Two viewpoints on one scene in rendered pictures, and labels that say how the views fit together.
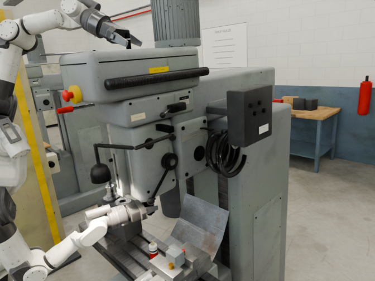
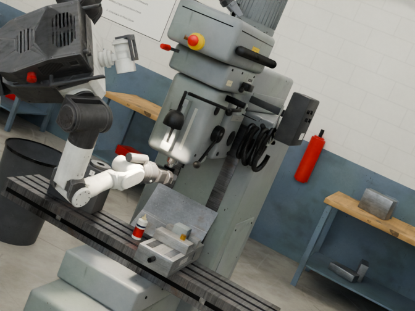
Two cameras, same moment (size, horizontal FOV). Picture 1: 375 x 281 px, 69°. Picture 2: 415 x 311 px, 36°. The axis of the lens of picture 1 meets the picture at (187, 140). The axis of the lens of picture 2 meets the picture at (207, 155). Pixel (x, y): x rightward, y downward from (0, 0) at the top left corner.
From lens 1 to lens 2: 1.70 m
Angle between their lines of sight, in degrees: 29
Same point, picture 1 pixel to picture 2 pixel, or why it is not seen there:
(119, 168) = not seen: hidden behind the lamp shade
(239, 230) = (221, 236)
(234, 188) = (236, 188)
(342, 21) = (318, 43)
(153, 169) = (206, 136)
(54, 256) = (94, 186)
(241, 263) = not seen: hidden behind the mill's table
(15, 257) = (83, 169)
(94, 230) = (137, 174)
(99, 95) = (229, 55)
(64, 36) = not seen: outside the picture
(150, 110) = (234, 81)
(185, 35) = (270, 24)
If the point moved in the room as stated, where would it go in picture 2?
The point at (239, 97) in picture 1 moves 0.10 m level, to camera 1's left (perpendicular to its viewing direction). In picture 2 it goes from (304, 102) to (285, 94)
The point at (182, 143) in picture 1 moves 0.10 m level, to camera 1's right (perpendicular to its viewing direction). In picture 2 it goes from (230, 121) to (250, 128)
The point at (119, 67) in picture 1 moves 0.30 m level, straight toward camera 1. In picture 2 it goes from (245, 38) to (301, 60)
